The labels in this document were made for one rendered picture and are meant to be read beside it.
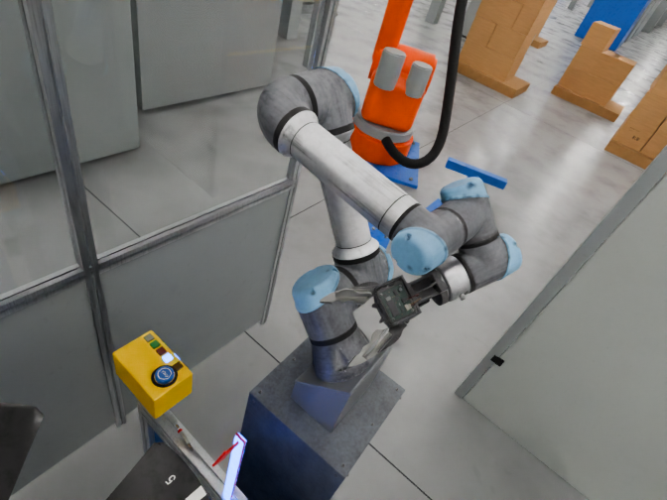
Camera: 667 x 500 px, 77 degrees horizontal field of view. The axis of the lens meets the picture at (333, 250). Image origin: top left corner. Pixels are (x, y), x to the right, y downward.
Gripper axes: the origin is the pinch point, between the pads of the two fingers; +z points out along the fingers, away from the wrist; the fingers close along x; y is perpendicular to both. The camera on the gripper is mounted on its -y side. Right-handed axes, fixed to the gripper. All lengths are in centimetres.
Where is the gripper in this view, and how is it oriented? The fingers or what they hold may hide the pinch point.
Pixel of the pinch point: (335, 332)
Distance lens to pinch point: 75.6
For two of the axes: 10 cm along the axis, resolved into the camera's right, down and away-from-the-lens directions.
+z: -9.1, 3.9, -1.2
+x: 4.1, 8.7, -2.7
